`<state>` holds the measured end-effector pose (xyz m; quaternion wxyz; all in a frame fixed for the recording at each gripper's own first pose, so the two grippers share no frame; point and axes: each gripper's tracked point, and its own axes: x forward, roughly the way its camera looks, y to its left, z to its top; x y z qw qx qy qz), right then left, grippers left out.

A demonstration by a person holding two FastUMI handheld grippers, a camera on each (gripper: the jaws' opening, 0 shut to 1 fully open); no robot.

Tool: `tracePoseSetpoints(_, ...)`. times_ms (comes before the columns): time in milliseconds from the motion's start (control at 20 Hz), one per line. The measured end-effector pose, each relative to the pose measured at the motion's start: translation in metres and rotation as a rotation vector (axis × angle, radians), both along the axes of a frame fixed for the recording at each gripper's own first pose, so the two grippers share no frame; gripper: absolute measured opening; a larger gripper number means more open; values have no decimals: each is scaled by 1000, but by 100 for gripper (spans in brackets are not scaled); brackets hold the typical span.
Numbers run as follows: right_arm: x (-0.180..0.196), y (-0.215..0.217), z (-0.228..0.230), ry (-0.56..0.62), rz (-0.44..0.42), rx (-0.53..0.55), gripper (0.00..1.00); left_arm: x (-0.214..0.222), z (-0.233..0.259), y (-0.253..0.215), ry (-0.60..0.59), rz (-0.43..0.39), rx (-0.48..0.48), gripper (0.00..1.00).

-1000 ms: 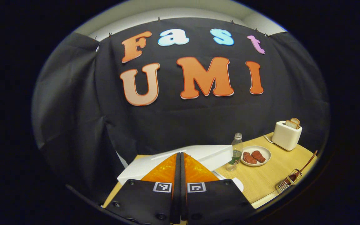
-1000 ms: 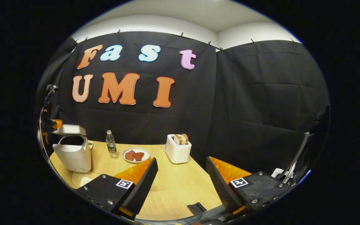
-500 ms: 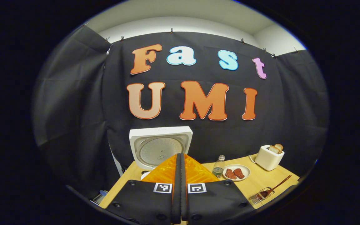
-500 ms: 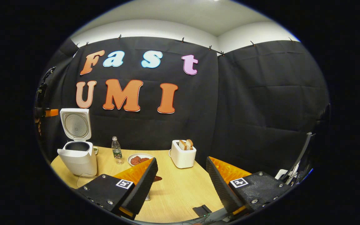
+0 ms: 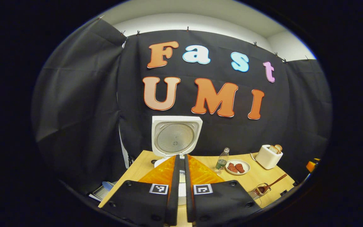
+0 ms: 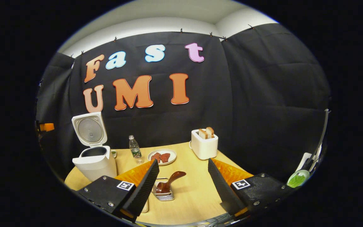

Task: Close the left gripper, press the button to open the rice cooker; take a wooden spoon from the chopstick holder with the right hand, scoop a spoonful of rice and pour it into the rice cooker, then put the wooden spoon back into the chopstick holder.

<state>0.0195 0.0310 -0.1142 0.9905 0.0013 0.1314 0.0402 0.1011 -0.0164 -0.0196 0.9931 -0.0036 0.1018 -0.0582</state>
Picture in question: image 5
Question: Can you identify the cream white toaster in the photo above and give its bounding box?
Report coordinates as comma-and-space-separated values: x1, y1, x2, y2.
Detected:
255, 145, 284, 170

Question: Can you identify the white plate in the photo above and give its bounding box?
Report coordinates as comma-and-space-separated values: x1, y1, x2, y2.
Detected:
225, 159, 251, 176

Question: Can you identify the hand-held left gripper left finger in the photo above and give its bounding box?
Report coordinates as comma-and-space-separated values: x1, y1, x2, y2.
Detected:
101, 154, 181, 226

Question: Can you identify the black backdrop cloth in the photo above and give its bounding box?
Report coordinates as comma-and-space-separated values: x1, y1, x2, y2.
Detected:
32, 17, 332, 196

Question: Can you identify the metal wire chopstick holder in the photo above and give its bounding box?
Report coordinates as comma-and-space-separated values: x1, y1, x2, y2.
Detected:
248, 183, 272, 200

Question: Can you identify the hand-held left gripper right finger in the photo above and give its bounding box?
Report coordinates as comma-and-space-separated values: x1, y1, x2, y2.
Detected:
184, 154, 262, 226

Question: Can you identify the brown wooden spoon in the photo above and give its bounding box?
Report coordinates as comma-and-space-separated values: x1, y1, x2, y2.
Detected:
255, 174, 287, 195

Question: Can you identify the white rice cooker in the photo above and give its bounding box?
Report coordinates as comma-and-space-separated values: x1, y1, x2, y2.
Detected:
152, 115, 203, 206

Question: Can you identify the white and blue bundle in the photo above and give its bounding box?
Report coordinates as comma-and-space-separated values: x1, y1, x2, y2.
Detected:
89, 181, 118, 202

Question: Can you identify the clear plastic water bottle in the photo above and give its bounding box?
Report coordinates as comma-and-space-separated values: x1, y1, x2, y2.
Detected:
215, 147, 230, 175

